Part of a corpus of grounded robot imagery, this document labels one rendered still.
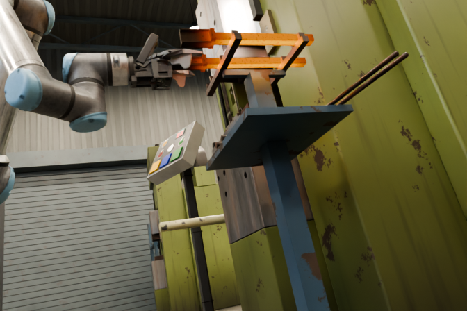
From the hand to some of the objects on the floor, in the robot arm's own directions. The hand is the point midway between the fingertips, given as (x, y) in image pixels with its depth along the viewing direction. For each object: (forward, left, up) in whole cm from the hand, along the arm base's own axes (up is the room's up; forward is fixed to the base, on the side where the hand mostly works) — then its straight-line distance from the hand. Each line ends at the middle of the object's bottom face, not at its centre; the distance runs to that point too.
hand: (196, 62), depth 115 cm
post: (+59, +96, -94) cm, 147 cm away
